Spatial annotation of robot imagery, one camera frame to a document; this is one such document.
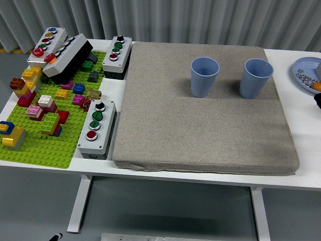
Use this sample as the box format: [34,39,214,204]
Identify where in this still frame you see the blue ribbed plastic cup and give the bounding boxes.
[239,58,274,99]
[191,57,221,98]

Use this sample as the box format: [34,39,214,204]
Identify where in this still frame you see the white table leg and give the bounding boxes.
[66,174,92,233]
[250,187,271,241]

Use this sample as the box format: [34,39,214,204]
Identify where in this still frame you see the green toy brick baseplate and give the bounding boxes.
[0,51,107,169]

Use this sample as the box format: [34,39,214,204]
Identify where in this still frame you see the yellow and grey brick block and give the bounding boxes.
[1,126,27,151]

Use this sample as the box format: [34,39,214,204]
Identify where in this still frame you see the green toy brick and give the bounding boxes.
[40,112,61,134]
[81,60,94,72]

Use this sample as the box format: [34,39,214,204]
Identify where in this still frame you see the red toy brick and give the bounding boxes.
[17,93,38,108]
[57,110,70,125]

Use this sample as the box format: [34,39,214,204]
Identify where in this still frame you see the grey four-button control box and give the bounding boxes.
[77,99,117,161]
[102,36,133,80]

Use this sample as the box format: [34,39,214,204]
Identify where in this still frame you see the blue toy brick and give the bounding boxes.
[0,120,15,135]
[72,83,86,95]

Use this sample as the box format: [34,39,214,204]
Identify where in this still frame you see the pink toy brick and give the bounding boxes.
[26,105,43,117]

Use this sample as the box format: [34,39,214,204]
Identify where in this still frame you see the red valve hand wheel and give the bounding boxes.
[79,98,92,111]

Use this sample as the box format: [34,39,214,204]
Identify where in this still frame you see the white toy brick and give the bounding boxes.
[37,95,54,107]

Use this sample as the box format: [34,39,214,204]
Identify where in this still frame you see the brass pipe fitting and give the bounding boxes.
[86,88,102,100]

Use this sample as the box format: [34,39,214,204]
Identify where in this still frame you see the brown toy brick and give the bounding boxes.
[9,77,26,91]

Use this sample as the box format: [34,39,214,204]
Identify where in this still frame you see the grey-brown fabric mat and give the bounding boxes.
[112,42,300,176]

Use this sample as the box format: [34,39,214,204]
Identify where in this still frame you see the dark grey sloped brick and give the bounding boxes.
[87,71,100,83]

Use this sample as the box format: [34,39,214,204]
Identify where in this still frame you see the long grey black control box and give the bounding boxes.
[42,34,94,83]

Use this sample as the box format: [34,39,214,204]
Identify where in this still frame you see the grey five-button control box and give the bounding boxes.
[27,27,68,69]

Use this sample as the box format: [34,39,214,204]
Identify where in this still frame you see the grey pleated curtain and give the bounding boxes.
[0,0,321,53]

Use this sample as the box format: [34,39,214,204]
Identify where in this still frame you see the light blue plate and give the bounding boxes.
[292,57,321,95]

